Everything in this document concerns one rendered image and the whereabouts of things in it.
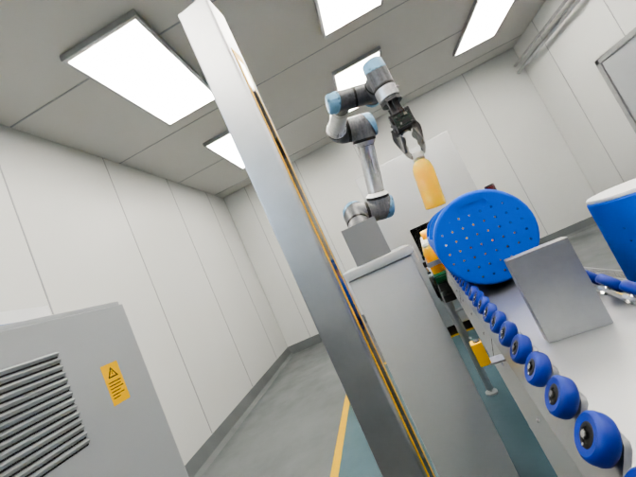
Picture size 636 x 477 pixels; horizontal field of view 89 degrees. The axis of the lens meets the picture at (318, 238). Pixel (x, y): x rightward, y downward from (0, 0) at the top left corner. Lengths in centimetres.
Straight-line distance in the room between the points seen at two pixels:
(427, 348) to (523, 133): 585
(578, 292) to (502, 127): 631
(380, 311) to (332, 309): 98
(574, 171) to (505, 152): 115
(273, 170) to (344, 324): 26
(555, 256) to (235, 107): 59
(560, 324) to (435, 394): 96
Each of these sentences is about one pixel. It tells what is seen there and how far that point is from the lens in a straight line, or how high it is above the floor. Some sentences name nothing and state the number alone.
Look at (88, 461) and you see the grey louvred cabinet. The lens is 138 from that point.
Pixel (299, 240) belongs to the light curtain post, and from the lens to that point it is 50.
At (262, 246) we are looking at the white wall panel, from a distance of 657.
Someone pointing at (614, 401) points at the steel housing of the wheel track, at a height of 93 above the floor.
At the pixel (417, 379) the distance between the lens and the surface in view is 156.
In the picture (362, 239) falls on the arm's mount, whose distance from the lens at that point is 154.
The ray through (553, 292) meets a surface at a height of 100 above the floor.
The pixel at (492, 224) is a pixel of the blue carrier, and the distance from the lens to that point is 108.
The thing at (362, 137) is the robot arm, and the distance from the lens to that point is 166.
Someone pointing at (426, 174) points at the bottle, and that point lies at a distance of 115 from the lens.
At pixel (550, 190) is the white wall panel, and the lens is 696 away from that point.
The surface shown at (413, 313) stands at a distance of 148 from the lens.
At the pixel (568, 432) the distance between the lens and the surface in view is 50.
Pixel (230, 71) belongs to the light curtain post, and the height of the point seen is 156.
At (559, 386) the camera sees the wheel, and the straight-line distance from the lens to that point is 47.
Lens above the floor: 120
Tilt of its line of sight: 6 degrees up
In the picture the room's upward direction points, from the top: 25 degrees counter-clockwise
